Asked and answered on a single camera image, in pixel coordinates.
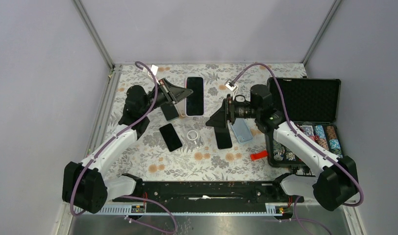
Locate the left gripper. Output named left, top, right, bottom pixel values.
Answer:
left=141, top=78, right=193, bottom=116

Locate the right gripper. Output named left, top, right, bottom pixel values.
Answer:
left=206, top=94, right=260, bottom=129

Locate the small black smartphone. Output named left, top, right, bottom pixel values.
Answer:
left=160, top=103, right=179, bottom=121

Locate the phone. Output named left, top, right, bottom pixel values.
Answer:
left=230, top=118, right=253, bottom=144
left=185, top=77, right=204, bottom=117

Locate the black smartphone from blue case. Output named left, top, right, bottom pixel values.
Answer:
left=214, top=127, right=232, bottom=150

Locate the large black smartphone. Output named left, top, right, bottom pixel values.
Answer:
left=159, top=123, right=182, bottom=152

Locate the beige phone case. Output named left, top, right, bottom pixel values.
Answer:
left=176, top=102, right=186, bottom=118

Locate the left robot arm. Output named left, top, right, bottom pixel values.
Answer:
left=62, top=78, right=193, bottom=213

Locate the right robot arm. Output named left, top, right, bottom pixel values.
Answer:
left=205, top=84, right=364, bottom=211

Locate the black poker chip case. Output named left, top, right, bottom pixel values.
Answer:
left=267, top=78, right=343, bottom=157

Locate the floral tablecloth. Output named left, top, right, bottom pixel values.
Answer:
left=99, top=63, right=307, bottom=182

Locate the red plastic piece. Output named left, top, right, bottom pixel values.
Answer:
left=249, top=150, right=269, bottom=161

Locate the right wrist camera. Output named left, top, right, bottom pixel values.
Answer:
left=224, top=80, right=238, bottom=96

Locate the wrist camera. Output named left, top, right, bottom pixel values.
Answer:
left=224, top=80, right=238, bottom=96
left=147, top=65, right=159, bottom=82

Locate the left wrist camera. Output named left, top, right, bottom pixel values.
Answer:
left=147, top=65, right=159, bottom=82

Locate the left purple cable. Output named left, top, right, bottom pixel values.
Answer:
left=70, top=61, right=177, bottom=235

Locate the purple cable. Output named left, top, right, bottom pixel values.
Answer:
left=70, top=61, right=177, bottom=235
left=233, top=63, right=365, bottom=235

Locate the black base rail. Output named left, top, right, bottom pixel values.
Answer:
left=132, top=181, right=297, bottom=215

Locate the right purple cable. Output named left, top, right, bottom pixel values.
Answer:
left=233, top=63, right=365, bottom=235

